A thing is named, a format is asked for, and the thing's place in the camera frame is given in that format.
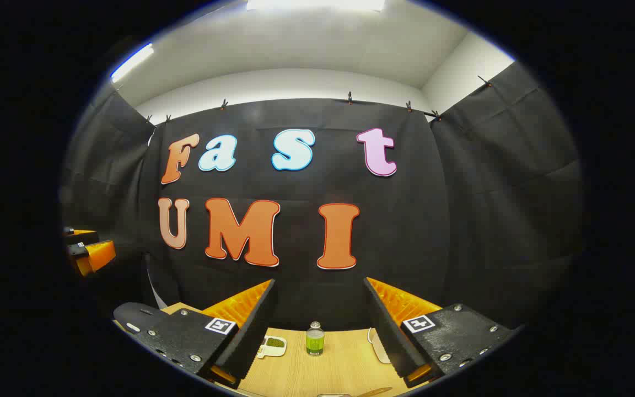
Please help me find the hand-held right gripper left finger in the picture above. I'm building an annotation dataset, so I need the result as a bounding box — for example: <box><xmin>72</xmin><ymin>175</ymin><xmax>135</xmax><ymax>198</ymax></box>
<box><xmin>141</xmin><ymin>278</ymin><xmax>277</xmax><ymax>389</ymax></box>

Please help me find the clear bottle with green label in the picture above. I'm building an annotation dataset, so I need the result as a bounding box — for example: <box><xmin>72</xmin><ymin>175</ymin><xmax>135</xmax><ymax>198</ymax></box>
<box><xmin>305</xmin><ymin>321</ymin><xmax>325</xmax><ymax>357</ymax></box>

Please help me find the black backdrop cloth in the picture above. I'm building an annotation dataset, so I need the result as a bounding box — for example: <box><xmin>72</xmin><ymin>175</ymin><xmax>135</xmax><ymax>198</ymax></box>
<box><xmin>60</xmin><ymin>61</ymin><xmax>585</xmax><ymax>332</ymax></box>

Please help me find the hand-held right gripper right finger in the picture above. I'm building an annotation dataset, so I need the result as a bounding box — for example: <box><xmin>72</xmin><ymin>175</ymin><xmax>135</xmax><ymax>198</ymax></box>
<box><xmin>363</xmin><ymin>277</ymin><xmax>523</xmax><ymax>389</ymax></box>

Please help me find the white divided dish of beans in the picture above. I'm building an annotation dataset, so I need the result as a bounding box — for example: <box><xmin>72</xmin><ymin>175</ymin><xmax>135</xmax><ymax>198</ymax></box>
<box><xmin>257</xmin><ymin>335</ymin><xmax>288</xmax><ymax>360</ymax></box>

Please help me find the ceiling light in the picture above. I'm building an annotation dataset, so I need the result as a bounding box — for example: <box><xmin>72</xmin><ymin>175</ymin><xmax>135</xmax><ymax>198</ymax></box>
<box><xmin>110</xmin><ymin>43</ymin><xmax>155</xmax><ymax>84</ymax></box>

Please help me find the white toaster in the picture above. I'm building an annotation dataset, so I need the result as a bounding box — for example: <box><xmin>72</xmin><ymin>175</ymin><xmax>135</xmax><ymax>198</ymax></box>
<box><xmin>369</xmin><ymin>328</ymin><xmax>391</xmax><ymax>364</ymax></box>

